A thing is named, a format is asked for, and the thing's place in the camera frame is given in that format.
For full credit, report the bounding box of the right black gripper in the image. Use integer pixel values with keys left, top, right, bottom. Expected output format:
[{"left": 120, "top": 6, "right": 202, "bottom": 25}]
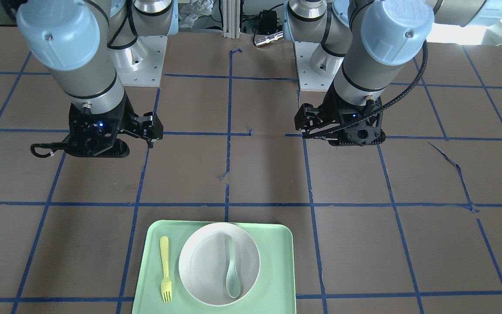
[{"left": 31, "top": 93, "right": 164, "bottom": 158}]

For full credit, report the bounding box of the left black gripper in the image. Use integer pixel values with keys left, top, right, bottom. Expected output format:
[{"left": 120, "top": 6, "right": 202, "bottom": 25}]
[{"left": 295, "top": 83, "right": 387, "bottom": 147}]

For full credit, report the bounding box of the white round plate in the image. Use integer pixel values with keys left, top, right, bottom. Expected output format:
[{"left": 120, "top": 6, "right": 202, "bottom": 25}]
[{"left": 178, "top": 222, "right": 261, "bottom": 307}]

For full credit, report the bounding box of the yellow plastic fork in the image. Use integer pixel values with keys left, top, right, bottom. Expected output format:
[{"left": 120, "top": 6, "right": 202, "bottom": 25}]
[{"left": 159, "top": 235, "right": 173, "bottom": 303}]

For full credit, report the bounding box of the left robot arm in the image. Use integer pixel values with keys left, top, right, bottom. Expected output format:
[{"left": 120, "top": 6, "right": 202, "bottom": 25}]
[{"left": 283, "top": 0, "right": 502, "bottom": 146}]

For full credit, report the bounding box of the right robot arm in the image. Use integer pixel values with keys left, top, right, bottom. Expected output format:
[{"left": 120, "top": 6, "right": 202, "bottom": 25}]
[{"left": 0, "top": 0, "right": 179, "bottom": 158}]

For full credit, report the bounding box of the silver flashlight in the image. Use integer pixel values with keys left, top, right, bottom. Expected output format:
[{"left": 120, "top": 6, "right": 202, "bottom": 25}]
[{"left": 253, "top": 31, "right": 284, "bottom": 48}]

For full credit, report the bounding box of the black electronics box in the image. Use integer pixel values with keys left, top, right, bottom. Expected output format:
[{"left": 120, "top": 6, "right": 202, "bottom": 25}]
[{"left": 257, "top": 10, "right": 278, "bottom": 33}]

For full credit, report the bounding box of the light green tray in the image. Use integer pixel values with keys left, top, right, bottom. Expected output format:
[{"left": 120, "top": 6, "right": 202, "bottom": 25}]
[{"left": 132, "top": 219, "right": 296, "bottom": 314}]

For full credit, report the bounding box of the pale green plastic spoon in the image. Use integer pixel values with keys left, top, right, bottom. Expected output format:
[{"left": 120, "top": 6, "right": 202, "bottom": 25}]
[{"left": 225, "top": 236, "right": 242, "bottom": 299}]

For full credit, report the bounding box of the aluminium frame post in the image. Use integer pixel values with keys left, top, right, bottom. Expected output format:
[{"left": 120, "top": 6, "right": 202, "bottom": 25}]
[{"left": 221, "top": 0, "right": 241, "bottom": 39}]

